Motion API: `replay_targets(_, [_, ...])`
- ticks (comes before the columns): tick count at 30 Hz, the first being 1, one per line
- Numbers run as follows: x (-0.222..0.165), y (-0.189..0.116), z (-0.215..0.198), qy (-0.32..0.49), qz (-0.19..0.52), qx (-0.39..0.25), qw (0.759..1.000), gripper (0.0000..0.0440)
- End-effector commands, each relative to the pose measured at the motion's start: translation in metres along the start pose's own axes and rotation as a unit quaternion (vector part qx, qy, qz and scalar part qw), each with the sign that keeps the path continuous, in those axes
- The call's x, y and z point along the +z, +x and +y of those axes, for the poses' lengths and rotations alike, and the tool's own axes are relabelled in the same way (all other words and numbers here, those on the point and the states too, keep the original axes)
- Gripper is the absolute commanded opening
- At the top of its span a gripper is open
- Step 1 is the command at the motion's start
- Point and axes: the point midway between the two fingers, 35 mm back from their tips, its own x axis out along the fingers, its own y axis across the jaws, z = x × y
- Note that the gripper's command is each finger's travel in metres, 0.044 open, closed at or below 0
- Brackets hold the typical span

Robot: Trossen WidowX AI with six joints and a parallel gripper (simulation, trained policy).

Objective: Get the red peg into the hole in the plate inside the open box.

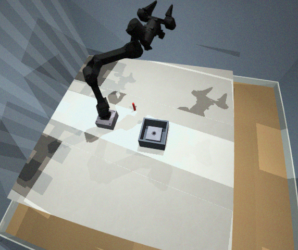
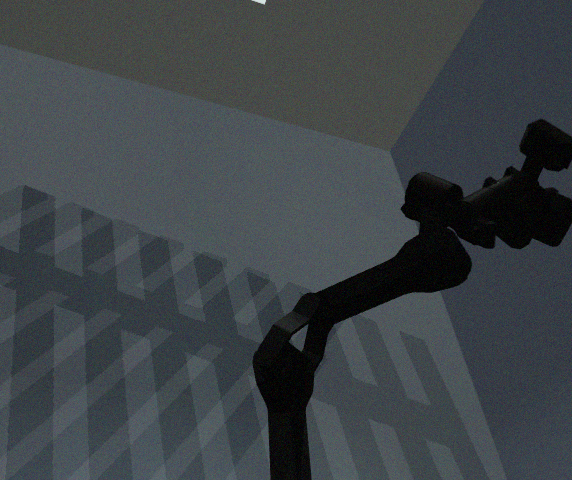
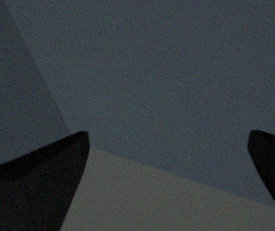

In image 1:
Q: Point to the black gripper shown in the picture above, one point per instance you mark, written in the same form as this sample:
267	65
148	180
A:
153	23

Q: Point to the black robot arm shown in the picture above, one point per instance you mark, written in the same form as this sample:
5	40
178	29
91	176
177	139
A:
131	50

